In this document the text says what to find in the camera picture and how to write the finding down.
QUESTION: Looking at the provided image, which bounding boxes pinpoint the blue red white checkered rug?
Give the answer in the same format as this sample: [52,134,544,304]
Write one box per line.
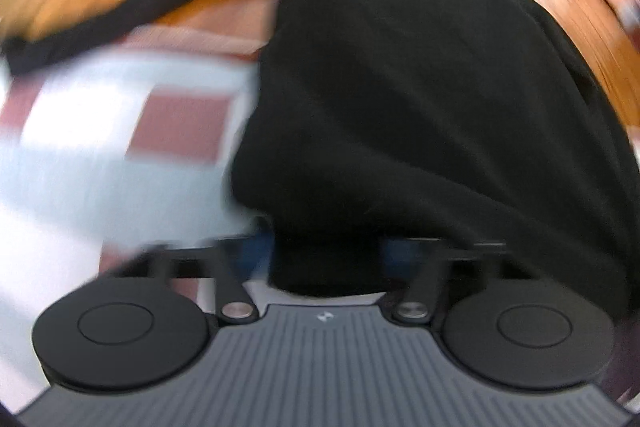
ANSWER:
[0,24,281,290]

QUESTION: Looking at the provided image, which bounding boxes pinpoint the black long-sleeve shirt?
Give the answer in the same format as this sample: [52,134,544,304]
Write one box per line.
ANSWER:
[0,0,638,323]

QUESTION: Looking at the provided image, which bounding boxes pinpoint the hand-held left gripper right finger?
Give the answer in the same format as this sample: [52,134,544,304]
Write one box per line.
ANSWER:
[382,236,541,324]

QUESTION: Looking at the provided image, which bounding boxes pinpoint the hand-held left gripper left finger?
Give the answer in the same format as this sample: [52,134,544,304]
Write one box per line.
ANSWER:
[109,234,275,325]

